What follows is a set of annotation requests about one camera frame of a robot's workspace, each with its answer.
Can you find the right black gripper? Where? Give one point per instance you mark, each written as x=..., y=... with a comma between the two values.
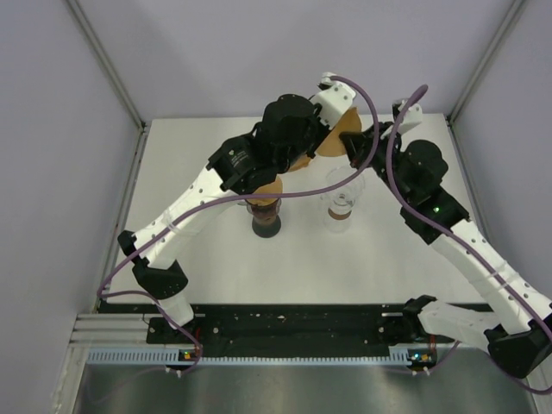
x=358, y=145

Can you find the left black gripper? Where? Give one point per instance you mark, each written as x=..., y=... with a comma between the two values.
x=322, y=131

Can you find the clear glass cup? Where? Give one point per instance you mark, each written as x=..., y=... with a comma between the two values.
x=341, y=200

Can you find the brown paper coffee filter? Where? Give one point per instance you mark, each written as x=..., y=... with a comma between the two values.
x=267, y=194

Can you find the clear plastic coffee dripper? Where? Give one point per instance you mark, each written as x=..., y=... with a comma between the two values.
x=262, y=206

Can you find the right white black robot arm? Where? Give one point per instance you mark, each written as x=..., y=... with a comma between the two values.
x=444, y=224

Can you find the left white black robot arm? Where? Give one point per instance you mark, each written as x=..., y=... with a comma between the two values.
x=238, y=167

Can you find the brown paper filter stack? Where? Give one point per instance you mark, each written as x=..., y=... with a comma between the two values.
x=301, y=162

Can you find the clear glass with brown band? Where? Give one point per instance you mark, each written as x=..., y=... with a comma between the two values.
x=337, y=218

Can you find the glass carafe with red rim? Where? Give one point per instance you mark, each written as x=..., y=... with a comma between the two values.
x=266, y=226

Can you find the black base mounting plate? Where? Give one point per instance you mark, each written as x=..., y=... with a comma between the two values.
x=290, y=330

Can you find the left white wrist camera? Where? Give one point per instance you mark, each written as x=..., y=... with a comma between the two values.
x=335, y=98

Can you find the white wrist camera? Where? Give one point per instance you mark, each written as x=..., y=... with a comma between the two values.
x=412, y=118
x=335, y=98

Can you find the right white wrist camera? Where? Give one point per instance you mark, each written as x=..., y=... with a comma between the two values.
x=412, y=118

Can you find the aluminium frame rail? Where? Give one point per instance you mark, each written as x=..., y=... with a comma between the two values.
x=112, y=328

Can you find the grey slotted cable duct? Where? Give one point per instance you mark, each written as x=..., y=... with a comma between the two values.
x=133, y=356

